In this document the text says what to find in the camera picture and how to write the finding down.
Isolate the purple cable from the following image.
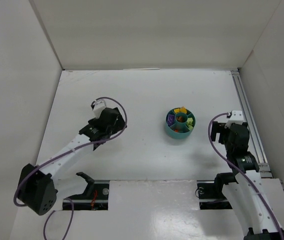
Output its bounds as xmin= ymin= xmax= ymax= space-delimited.
xmin=208 ymin=112 xmax=284 ymax=240
xmin=13 ymin=96 xmax=128 ymax=240

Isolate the dark purple lego brick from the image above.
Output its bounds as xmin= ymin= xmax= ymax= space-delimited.
xmin=166 ymin=114 xmax=175 ymax=127

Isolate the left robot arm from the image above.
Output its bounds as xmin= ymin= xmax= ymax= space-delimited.
xmin=13 ymin=107 xmax=127 ymax=216

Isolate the teal divided round container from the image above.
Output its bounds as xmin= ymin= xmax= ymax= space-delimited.
xmin=165 ymin=106 xmax=196 ymax=140

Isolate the brown lego brick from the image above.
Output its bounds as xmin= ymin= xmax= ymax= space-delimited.
xmin=176 ymin=116 xmax=185 ymax=123

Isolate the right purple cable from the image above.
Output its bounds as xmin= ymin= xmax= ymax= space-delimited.
xmin=208 ymin=112 xmax=284 ymax=240

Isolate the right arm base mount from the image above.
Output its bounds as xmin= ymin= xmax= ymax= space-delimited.
xmin=195 ymin=172 xmax=248 ymax=210

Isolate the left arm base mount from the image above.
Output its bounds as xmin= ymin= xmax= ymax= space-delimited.
xmin=68 ymin=172 xmax=110 ymax=211

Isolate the yellow black striped lego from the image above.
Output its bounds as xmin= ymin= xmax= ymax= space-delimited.
xmin=180 ymin=107 xmax=187 ymax=114

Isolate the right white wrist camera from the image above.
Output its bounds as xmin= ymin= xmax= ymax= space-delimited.
xmin=225 ymin=110 xmax=244 ymax=129

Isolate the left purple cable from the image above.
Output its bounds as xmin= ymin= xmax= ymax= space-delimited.
xmin=13 ymin=96 xmax=128 ymax=240

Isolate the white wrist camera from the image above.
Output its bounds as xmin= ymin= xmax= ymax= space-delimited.
xmin=225 ymin=110 xmax=244 ymax=129
xmin=91 ymin=99 xmax=107 ymax=119

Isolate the green 2x4 lego brick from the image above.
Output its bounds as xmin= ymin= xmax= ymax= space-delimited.
xmin=186 ymin=117 xmax=194 ymax=126

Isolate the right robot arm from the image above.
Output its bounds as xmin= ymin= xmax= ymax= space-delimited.
xmin=208 ymin=120 xmax=284 ymax=240

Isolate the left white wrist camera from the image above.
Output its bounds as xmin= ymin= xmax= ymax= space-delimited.
xmin=91 ymin=99 xmax=107 ymax=119

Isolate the aluminium rail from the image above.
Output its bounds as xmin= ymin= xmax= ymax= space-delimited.
xmin=231 ymin=70 xmax=273 ymax=179

